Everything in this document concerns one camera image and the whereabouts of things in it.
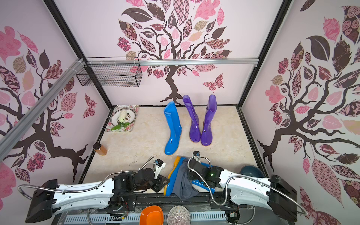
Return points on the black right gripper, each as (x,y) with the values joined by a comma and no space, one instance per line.
(192,173)

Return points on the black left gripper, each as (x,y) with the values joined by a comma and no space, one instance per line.
(160,181)

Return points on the grey cloth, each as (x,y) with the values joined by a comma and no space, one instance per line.
(183,188)

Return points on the purple boot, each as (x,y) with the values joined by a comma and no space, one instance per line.
(194,132)
(207,136)

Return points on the blue boot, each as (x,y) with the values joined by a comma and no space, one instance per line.
(173,121)
(168,190)

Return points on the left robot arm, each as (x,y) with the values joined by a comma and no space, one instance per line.
(109,195)

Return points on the left flexible metal conduit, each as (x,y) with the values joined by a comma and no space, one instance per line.
(69,191)

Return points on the flexible metal conduit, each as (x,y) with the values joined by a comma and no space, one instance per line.
(225,191)
(69,191)

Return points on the orange plastic bowl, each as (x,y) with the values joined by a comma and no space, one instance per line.
(152,215)

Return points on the blue ceramic bowl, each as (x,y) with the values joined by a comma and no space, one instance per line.
(252,171)

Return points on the brown bottle black cap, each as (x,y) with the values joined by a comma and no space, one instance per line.
(100,149)

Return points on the floral tray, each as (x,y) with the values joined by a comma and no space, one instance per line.
(130,127)

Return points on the patterned plate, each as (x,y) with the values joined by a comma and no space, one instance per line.
(133,114)

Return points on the white flower with leaves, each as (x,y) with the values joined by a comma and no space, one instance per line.
(121,119)

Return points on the right flexible metal conduit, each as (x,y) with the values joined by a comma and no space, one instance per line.
(225,191)

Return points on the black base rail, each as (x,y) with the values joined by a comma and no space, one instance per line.
(142,200)

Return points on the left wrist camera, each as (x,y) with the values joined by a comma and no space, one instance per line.
(159,165)

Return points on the black wire basket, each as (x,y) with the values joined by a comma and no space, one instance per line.
(111,72)

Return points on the aluminium rail back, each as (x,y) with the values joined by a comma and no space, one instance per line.
(174,62)

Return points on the aluminium rail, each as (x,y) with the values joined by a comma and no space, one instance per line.
(174,62)
(16,133)

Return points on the aluminium rail left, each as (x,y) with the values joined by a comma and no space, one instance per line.
(16,133)

